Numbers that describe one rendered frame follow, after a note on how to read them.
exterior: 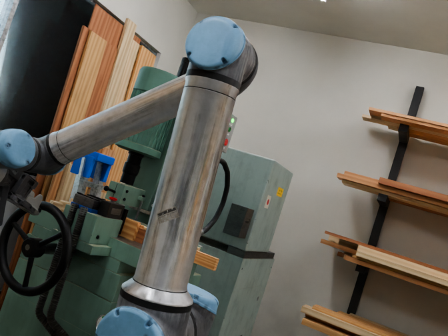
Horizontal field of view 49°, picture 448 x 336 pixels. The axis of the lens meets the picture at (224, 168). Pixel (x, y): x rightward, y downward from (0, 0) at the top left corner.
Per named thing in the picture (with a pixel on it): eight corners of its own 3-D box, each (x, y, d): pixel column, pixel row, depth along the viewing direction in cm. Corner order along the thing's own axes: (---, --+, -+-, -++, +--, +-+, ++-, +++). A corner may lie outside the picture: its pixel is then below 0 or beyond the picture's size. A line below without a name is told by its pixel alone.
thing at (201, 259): (87, 219, 187) (91, 209, 187) (91, 219, 189) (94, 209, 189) (213, 271, 162) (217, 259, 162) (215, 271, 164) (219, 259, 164)
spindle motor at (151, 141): (104, 141, 181) (131, 62, 183) (131, 152, 196) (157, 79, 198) (142, 153, 173) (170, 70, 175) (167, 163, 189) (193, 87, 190)
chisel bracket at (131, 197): (103, 202, 181) (110, 180, 181) (125, 207, 193) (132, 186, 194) (118, 208, 177) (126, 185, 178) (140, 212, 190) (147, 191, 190)
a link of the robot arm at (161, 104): (259, 47, 122) (35, 146, 138) (247, 27, 110) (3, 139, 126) (275, 89, 119) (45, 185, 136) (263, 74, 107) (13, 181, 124)
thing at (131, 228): (89, 223, 178) (95, 205, 178) (92, 223, 179) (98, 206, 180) (131, 241, 169) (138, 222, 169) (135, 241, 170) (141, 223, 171)
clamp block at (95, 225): (55, 229, 160) (65, 203, 161) (83, 233, 172) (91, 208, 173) (89, 244, 154) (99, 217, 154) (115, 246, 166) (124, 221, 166)
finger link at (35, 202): (54, 203, 147) (35, 189, 140) (43, 221, 145) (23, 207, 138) (47, 200, 149) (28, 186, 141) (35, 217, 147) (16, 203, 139)
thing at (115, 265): (31, 234, 177) (35, 223, 177) (71, 238, 195) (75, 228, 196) (116, 273, 159) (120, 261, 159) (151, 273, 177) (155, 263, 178)
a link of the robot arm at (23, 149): (43, 133, 123) (2, 136, 126) (10, 124, 112) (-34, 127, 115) (41, 171, 122) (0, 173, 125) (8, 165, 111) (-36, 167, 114)
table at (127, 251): (5, 217, 170) (11, 201, 171) (67, 225, 197) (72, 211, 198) (144, 280, 143) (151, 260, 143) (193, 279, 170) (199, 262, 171)
